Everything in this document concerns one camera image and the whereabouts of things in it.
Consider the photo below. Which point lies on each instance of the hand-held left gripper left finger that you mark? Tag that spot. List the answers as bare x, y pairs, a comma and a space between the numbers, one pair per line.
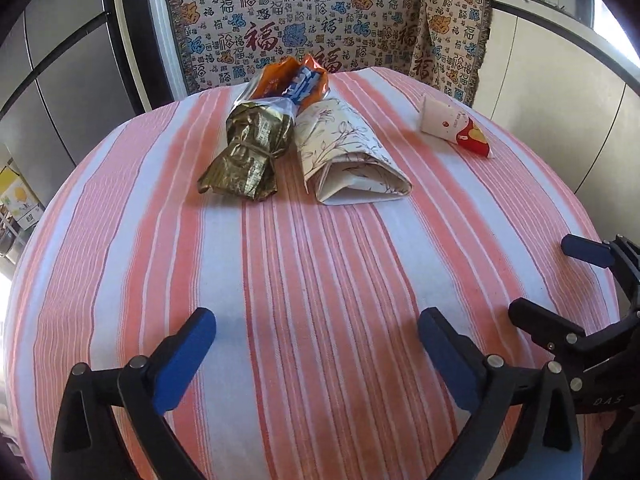
182, 360

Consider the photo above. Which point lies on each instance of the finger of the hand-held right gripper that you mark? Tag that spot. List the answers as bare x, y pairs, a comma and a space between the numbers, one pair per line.
545, 322
587, 251

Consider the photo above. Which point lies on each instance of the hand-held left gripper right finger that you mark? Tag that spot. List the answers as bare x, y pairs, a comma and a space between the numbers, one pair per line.
447, 360

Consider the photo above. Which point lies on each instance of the striped orange tablecloth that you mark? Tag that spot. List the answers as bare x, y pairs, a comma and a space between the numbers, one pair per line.
310, 285

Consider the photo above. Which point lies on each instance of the white kitchen cabinet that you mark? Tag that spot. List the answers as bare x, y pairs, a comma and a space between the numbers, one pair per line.
550, 100

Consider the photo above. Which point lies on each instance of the red and white packet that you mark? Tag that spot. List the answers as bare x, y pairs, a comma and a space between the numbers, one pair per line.
450, 122

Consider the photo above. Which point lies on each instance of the metal shelf rack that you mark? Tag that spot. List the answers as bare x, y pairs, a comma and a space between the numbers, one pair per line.
7, 237

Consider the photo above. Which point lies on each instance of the crumpled gold foil wrapper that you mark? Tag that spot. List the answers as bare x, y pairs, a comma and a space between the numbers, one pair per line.
245, 155

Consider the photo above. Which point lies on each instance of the yellow cardboard box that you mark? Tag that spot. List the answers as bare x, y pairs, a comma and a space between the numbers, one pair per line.
20, 197

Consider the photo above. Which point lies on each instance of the floral paper bag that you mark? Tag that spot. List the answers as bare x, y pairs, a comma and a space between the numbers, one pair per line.
345, 150

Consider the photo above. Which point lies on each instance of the orange and blue wrapper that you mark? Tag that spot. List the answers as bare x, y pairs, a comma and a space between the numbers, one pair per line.
280, 77

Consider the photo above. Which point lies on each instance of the grey refrigerator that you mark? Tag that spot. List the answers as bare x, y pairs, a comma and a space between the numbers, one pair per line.
55, 60

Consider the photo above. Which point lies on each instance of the patterned cloth covered chair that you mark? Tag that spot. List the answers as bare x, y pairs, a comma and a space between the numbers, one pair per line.
300, 15

